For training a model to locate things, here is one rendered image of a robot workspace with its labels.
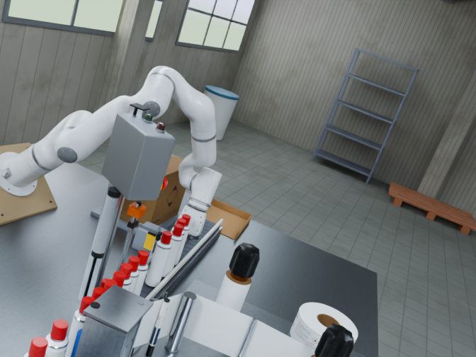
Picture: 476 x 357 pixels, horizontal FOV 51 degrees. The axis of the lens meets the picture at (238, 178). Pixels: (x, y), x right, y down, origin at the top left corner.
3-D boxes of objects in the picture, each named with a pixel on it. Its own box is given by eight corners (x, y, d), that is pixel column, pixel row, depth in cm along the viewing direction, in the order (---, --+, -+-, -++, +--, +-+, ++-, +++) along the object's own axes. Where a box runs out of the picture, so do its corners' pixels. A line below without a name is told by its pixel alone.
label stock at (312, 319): (295, 376, 153) (312, 338, 149) (276, 333, 171) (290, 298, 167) (350, 382, 159) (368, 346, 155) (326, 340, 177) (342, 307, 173)
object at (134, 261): (120, 323, 149) (138, 265, 143) (105, 316, 150) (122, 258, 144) (129, 315, 154) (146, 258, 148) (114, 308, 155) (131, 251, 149)
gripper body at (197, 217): (183, 200, 192) (172, 227, 192) (207, 210, 191) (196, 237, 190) (188, 201, 200) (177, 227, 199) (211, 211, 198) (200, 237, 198)
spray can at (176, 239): (167, 280, 180) (183, 231, 173) (154, 274, 180) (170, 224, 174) (172, 274, 185) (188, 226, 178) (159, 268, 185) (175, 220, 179)
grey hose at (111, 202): (99, 260, 141) (117, 193, 135) (88, 254, 142) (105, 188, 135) (105, 255, 145) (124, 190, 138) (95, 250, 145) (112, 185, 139)
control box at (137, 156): (127, 200, 133) (146, 134, 127) (100, 173, 144) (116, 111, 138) (159, 200, 140) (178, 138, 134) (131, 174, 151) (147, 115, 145)
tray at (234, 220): (235, 240, 242) (237, 233, 241) (187, 219, 246) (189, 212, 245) (249, 221, 270) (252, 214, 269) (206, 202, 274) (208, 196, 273)
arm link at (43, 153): (26, 156, 184) (70, 129, 174) (44, 126, 198) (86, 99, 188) (51, 176, 191) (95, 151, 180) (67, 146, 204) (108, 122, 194)
